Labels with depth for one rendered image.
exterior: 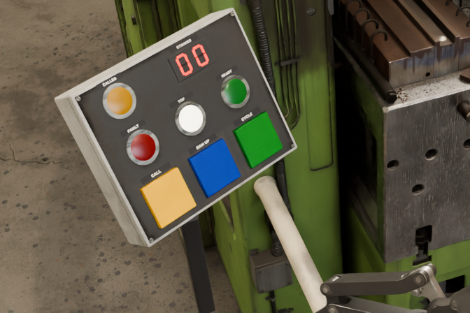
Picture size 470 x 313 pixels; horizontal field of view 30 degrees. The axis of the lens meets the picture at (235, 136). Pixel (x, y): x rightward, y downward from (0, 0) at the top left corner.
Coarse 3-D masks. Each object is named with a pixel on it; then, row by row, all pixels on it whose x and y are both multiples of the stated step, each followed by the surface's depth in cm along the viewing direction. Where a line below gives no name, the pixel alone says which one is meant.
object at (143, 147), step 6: (138, 138) 142; (144, 138) 142; (150, 138) 143; (132, 144) 141; (138, 144) 142; (144, 144) 142; (150, 144) 143; (132, 150) 141; (138, 150) 142; (144, 150) 142; (150, 150) 143; (138, 156) 142; (144, 156) 142; (150, 156) 143
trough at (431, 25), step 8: (408, 0) 188; (416, 0) 187; (416, 8) 185; (424, 8) 184; (424, 16) 182; (432, 16) 181; (432, 24) 180; (440, 24) 178; (432, 32) 178; (440, 32) 177; (448, 32) 176; (448, 40) 175
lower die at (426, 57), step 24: (336, 0) 195; (384, 0) 188; (432, 0) 186; (360, 24) 184; (384, 24) 182; (408, 24) 180; (456, 24) 178; (384, 48) 176; (408, 48) 173; (432, 48) 173; (456, 48) 175; (384, 72) 176; (408, 72) 175; (432, 72) 177
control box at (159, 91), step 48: (192, 48) 147; (240, 48) 152; (96, 96) 139; (144, 96) 143; (192, 96) 148; (96, 144) 139; (192, 144) 147; (288, 144) 157; (192, 192) 147; (144, 240) 143
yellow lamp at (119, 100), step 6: (114, 90) 140; (120, 90) 140; (126, 90) 141; (108, 96) 139; (114, 96) 140; (120, 96) 140; (126, 96) 141; (108, 102) 139; (114, 102) 140; (120, 102) 140; (126, 102) 141; (132, 102) 142; (114, 108) 140; (120, 108) 140; (126, 108) 141; (120, 114) 140
